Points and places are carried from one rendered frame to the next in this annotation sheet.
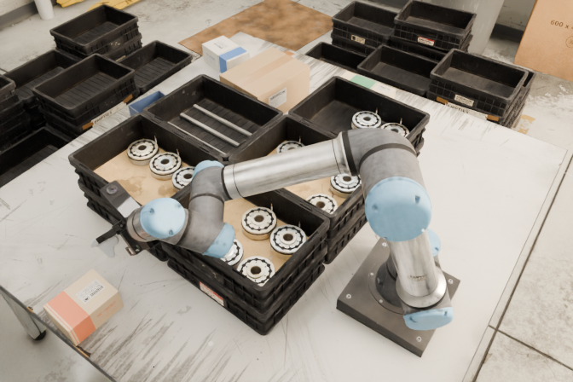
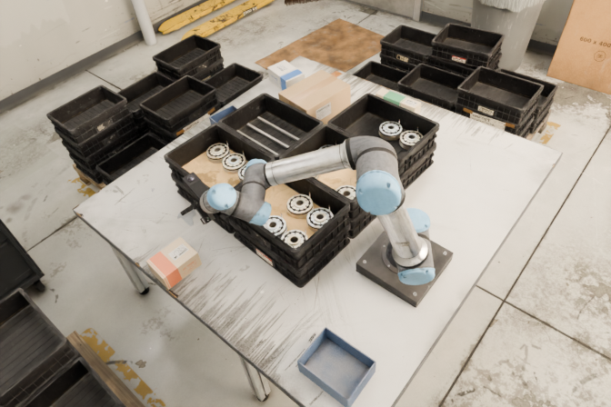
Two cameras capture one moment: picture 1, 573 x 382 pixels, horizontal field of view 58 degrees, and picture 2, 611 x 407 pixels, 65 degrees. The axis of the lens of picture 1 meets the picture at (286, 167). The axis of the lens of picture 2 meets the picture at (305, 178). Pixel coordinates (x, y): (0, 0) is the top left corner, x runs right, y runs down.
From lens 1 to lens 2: 0.37 m
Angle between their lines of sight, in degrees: 7
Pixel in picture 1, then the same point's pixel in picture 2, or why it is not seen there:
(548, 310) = (551, 287)
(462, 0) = (497, 21)
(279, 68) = (325, 87)
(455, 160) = (465, 161)
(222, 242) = (262, 214)
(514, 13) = (549, 30)
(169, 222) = (225, 199)
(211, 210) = (255, 193)
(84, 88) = (178, 103)
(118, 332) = (197, 282)
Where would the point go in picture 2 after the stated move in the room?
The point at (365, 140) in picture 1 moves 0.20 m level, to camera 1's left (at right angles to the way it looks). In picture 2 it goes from (360, 144) to (290, 144)
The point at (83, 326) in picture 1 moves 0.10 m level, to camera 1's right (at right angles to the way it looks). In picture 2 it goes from (174, 275) to (199, 276)
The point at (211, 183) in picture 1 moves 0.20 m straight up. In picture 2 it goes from (256, 174) to (246, 123)
